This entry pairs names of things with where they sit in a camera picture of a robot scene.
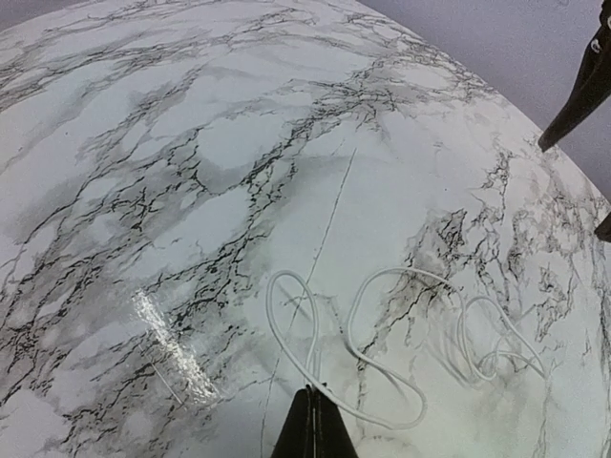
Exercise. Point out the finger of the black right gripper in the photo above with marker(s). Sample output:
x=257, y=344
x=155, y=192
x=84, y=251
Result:
x=603, y=230
x=591, y=87

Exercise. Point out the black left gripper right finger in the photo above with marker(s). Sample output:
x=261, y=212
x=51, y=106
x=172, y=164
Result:
x=330, y=435

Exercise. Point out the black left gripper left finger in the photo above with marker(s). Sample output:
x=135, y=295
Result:
x=296, y=439

